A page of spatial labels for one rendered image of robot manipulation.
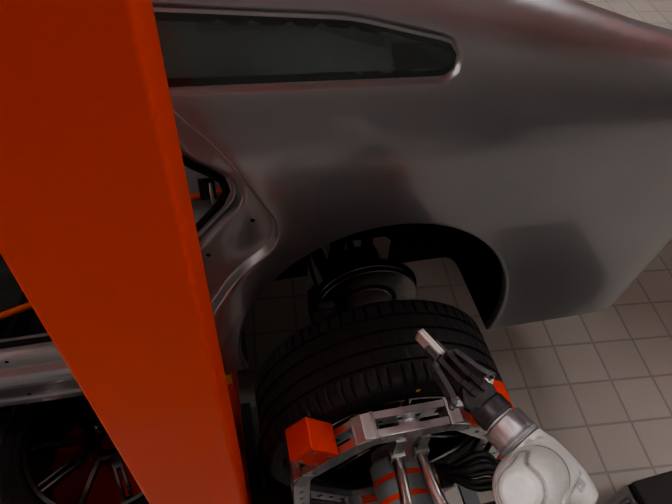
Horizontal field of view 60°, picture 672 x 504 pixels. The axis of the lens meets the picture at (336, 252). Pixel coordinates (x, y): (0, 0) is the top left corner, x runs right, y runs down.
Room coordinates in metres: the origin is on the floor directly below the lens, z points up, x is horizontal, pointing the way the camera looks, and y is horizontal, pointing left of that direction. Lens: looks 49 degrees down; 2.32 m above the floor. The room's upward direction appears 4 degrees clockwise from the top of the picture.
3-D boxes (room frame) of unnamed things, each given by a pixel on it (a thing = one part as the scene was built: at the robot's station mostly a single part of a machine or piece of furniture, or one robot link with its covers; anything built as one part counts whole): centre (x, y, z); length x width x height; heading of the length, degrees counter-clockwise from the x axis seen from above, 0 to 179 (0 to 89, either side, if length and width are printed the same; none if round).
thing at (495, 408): (0.55, -0.31, 1.26); 0.09 x 0.08 x 0.07; 40
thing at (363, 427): (0.58, -0.19, 0.85); 0.54 x 0.07 x 0.54; 105
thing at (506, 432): (0.50, -0.36, 1.26); 0.09 x 0.06 x 0.09; 130
